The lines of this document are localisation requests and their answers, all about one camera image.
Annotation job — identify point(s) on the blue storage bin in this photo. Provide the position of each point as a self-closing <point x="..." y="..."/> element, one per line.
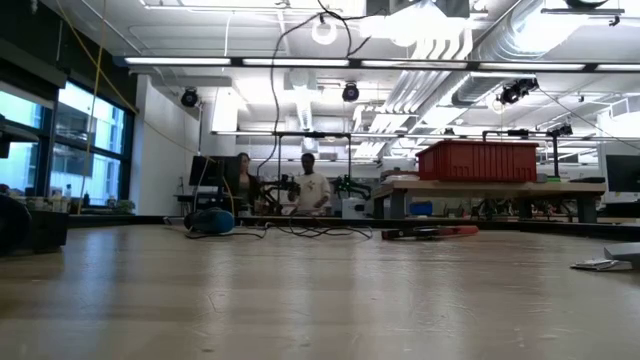
<point x="421" y="209"/>

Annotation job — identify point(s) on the black background station frame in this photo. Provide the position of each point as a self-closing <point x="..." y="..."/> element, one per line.
<point x="312" y="134"/>

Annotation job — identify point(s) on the white flat packet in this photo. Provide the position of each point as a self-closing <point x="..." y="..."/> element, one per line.
<point x="597" y="265"/>

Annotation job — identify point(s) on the white appliance box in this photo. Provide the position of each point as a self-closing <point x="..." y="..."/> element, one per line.
<point x="356" y="206"/>

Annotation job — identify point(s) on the LED light bar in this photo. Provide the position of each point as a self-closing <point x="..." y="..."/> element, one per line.
<point x="295" y="63"/>
<point x="620" y="68"/>
<point x="532" y="66"/>
<point x="177" y="61"/>
<point x="415" y="64"/>

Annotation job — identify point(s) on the grey flat box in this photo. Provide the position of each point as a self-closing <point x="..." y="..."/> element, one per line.
<point x="625" y="252"/>

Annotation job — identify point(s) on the silver ventilation duct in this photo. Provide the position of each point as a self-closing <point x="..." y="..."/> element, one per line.
<point x="500" y="45"/>

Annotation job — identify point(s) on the black round ceiling camera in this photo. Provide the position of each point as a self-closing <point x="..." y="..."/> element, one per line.
<point x="189" y="98"/>
<point x="350" y="93"/>

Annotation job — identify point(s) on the red and black hand tool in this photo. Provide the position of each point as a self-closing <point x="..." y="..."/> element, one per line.
<point x="455" y="230"/>

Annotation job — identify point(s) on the blue round speaker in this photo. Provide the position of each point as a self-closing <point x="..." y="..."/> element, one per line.
<point x="215" y="222"/>

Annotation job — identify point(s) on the person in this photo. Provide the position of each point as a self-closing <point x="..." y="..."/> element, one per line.
<point x="312" y="190"/>
<point x="245" y="185"/>

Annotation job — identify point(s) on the wooden workbench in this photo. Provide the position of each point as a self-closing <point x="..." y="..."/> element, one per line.
<point x="490" y="189"/>

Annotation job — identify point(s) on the black ceiling device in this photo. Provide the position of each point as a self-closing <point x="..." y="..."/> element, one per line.
<point x="515" y="92"/>

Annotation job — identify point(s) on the red plastic bin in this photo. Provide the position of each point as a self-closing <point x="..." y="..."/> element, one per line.
<point x="475" y="162"/>

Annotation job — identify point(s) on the black computer monitor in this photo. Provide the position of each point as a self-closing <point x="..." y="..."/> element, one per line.
<point x="624" y="172"/>
<point x="215" y="171"/>

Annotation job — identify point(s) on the black background robot arm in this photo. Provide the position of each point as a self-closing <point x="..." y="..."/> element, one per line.
<point x="352" y="186"/>
<point x="282" y="187"/>

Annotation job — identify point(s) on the black frame pole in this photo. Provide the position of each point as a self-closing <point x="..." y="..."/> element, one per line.
<point x="355" y="63"/>

